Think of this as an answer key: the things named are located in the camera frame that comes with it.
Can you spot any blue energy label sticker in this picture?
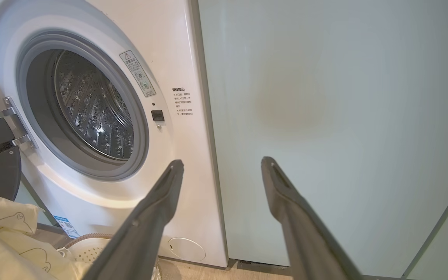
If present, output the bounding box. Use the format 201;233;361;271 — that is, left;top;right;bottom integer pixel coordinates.
53;216;81;239

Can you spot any white washing machine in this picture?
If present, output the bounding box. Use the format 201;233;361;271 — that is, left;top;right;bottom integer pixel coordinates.
0;0;229;269

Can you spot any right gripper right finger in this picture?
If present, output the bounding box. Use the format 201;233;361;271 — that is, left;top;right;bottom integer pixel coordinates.
261;156;364;280

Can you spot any cream printed baby garment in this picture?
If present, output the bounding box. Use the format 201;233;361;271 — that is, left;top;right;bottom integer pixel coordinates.
0;193;89;280

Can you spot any white perforated laundry basket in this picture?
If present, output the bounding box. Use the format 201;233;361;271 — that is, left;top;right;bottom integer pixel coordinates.
58;233;159;280

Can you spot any grey warning sticker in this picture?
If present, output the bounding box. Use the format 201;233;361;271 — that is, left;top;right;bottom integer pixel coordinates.
119;49;157;98

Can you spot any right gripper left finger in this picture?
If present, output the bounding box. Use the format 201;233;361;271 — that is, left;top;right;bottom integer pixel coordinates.
82;159;184;280

